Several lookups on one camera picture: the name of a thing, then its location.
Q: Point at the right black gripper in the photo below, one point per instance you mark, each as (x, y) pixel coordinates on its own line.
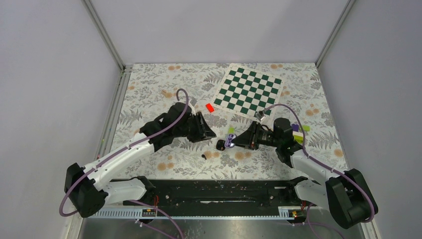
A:
(250, 138)

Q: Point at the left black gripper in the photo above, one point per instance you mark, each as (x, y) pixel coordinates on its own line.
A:
(203, 132)

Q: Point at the purple earbud charging case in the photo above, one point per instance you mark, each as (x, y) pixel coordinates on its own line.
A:
(229, 140)

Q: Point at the black earbud charging case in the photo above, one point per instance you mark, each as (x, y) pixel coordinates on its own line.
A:
(220, 145)

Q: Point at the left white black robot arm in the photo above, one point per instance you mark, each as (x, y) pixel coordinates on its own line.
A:
(92, 186)

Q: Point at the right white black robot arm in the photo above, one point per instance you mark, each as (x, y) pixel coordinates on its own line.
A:
(345, 195)

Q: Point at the red block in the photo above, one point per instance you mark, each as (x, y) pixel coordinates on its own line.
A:
(210, 108)

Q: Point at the purple green block stack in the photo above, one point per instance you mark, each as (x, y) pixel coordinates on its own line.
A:
(298, 132)

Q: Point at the green white chessboard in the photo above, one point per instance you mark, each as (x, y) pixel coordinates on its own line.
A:
(245, 91)

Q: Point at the floral patterned table mat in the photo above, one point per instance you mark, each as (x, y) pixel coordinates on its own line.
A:
(151, 91)

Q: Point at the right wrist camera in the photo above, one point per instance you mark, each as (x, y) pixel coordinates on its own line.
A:
(260, 115)

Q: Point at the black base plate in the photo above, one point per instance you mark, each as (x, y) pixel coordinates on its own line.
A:
(222, 198)

